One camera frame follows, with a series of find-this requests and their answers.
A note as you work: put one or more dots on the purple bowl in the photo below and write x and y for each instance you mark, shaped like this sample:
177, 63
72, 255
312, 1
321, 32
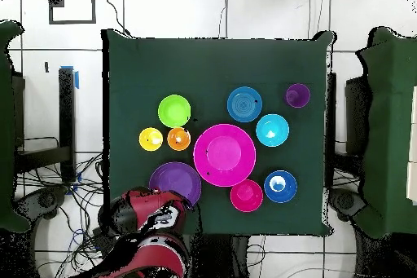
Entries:
176, 178

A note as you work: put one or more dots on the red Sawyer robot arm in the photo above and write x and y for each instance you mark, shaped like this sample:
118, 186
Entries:
146, 201

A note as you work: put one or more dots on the large pink bowl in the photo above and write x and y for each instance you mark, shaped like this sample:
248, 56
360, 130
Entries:
224, 154

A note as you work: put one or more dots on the orange cup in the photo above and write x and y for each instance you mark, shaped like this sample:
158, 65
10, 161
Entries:
174, 134

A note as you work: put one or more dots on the green bowl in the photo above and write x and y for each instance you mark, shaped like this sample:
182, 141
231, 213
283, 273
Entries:
174, 111

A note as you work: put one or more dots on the blue ringed flat-bottom bowl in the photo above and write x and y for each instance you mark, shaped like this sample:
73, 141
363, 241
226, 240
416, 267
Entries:
244, 105

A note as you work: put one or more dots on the yellow cup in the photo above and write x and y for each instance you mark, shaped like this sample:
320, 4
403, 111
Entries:
147, 135

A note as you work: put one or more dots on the cyan bowl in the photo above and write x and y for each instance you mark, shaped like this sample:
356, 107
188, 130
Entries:
272, 126

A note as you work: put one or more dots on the small red-pink bowl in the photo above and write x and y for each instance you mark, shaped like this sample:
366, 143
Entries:
246, 195

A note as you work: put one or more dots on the dark blue bowl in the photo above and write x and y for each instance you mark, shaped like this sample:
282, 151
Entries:
288, 193

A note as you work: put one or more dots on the purple cup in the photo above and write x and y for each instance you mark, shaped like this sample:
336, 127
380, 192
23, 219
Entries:
298, 95

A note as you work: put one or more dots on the black stand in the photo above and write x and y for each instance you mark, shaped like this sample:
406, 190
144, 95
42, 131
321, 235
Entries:
331, 111
66, 111

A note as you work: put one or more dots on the blue tape piece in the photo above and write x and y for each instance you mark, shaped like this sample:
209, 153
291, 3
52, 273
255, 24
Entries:
76, 79

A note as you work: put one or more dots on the grey chair base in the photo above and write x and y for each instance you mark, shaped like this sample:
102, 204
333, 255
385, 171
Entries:
347, 201
45, 199

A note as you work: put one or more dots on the dark green side tablecloth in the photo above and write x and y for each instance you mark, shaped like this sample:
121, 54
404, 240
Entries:
391, 128
6, 128

